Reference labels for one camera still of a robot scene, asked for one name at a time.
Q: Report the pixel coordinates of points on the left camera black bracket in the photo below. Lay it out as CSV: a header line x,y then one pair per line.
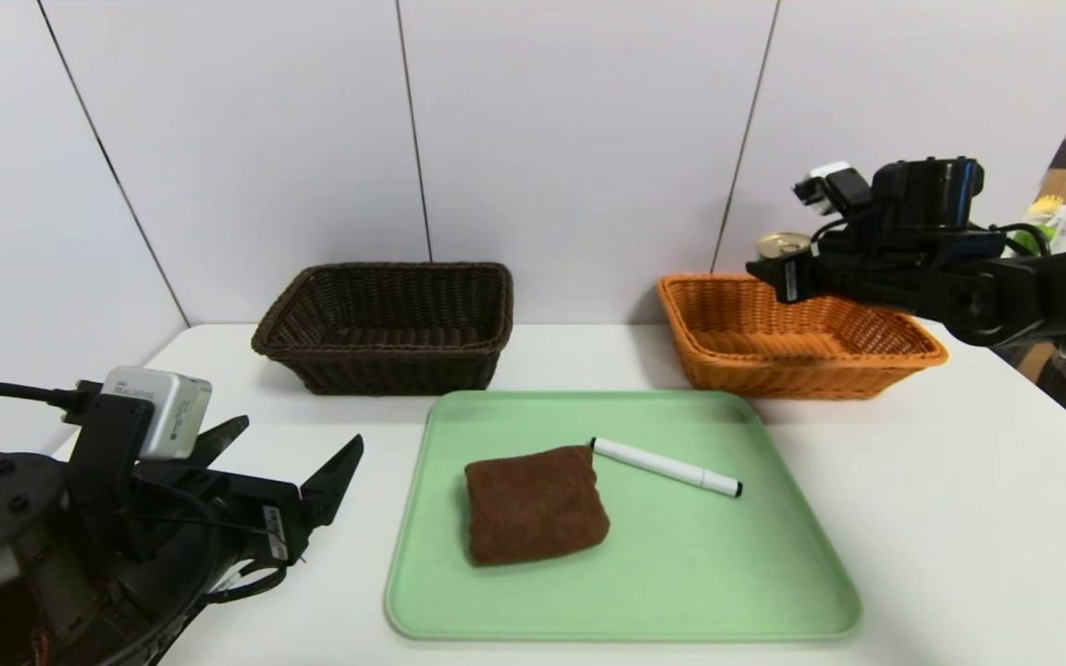
x,y
112,453

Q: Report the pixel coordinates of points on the green round fruit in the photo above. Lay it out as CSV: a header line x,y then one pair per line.
x,y
1021,243

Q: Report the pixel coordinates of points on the yellow small item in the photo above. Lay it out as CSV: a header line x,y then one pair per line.
x,y
1047,205

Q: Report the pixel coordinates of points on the orange wicker basket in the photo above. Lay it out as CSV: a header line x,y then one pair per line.
x,y
774,375

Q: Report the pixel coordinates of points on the right wrist camera silver box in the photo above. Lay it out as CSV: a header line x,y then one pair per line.
x,y
829,183

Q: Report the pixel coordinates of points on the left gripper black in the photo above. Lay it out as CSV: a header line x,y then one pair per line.
x,y
276,529

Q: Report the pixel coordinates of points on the brown towel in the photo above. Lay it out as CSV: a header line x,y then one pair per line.
x,y
533,504

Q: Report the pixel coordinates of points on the dark brown wicker basket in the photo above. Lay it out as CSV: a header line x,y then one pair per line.
x,y
385,375

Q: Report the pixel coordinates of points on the left wrist camera silver box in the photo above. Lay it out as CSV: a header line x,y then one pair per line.
x,y
167,412

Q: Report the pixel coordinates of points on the light green plastic tray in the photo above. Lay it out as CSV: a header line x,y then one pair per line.
x,y
635,583

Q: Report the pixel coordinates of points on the white marker pen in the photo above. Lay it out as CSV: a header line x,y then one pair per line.
x,y
663,464

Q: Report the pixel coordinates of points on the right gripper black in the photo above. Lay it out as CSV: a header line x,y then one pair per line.
x,y
789,278

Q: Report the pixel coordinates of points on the wrist camera silver box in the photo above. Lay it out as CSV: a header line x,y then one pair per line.
x,y
829,183
167,412

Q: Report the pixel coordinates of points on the tin can with pull tab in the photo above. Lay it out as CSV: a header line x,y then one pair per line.
x,y
783,244

